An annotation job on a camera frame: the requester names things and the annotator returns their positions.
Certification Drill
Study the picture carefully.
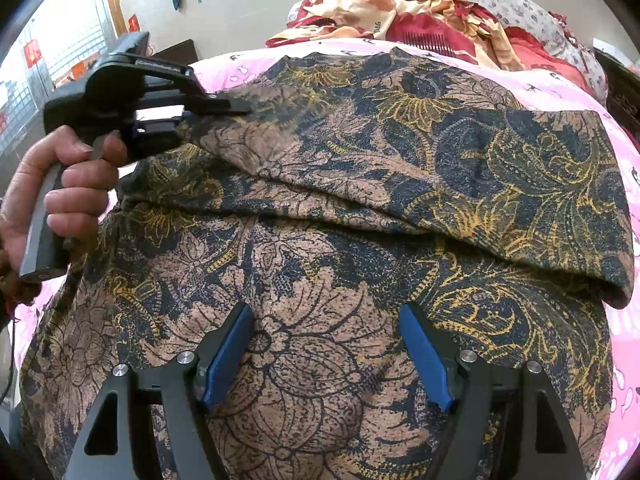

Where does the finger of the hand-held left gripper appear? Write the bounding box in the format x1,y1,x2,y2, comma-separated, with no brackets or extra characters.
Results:
142,62,252,116
131,112,193,153

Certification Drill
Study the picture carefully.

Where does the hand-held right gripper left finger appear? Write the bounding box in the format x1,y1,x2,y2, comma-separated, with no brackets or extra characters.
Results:
65,302,256,480

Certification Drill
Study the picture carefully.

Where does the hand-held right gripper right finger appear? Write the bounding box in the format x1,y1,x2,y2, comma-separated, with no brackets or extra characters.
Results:
399,302,588,480

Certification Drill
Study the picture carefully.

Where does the brown floral print garment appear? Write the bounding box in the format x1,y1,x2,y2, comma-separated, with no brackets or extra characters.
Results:
20,50,636,480

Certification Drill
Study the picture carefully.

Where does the person's left hand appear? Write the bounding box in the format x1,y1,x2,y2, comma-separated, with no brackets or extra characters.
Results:
0,125,129,307

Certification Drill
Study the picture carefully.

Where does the dark cabinet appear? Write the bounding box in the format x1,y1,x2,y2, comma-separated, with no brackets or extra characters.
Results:
149,39,197,65

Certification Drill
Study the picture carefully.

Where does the barred window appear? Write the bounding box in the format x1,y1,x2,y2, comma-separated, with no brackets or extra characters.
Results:
0,0,121,153

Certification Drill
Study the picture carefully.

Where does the dark red comb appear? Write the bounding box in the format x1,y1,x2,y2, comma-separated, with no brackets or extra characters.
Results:
400,30,457,59

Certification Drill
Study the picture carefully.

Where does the red and gold floral quilt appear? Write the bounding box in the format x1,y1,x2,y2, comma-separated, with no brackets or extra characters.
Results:
265,0,596,91

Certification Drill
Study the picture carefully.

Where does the pink penguin print blanket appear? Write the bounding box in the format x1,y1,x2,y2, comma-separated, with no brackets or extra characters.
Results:
10,37,640,480

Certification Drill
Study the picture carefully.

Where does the dark wooden headboard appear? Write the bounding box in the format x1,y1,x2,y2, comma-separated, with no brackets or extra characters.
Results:
594,37,640,123

